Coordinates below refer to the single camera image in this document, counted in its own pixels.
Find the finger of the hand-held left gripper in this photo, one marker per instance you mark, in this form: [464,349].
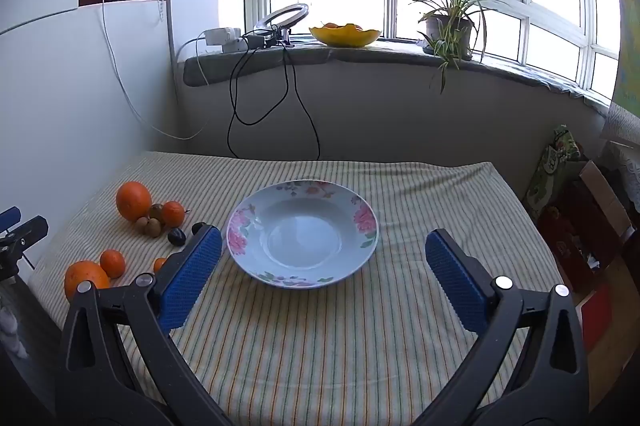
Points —
[7,217]
[25,232]

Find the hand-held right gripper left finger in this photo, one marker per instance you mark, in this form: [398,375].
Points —
[192,278]

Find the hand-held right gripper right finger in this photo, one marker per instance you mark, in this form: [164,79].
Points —
[457,281]

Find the small kumquat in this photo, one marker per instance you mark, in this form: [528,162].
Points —
[160,264]

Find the dark plum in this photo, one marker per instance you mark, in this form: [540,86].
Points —
[176,236]
[198,227]

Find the small brown kiwi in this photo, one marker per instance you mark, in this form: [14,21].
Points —
[152,227]
[141,222]

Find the tangerine with stem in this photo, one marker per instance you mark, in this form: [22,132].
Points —
[172,212]

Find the round large orange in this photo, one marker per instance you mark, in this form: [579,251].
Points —
[87,276]

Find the stemless tangerine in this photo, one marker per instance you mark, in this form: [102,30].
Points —
[112,262]

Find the oval large orange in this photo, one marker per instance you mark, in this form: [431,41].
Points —
[134,201]

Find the floral white plate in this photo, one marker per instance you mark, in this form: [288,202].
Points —
[300,236]

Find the person's left hand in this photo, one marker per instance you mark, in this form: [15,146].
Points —
[10,318]

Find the striped tablecloth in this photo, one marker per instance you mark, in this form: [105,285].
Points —
[325,331]

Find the green printed bag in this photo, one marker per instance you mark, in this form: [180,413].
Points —
[550,161]

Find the cardboard box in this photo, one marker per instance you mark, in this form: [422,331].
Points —
[600,196]

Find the white lace cloth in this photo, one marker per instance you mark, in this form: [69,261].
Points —
[622,131]

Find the white power strip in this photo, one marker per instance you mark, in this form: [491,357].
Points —
[222,37]

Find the black power adapter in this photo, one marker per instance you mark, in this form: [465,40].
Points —
[255,41]

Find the grey stone windowsill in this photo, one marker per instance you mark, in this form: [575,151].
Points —
[350,56]

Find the potted spider plant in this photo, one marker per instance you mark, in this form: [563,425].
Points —
[447,26]

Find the yellow bowl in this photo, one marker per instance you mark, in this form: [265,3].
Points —
[345,37]

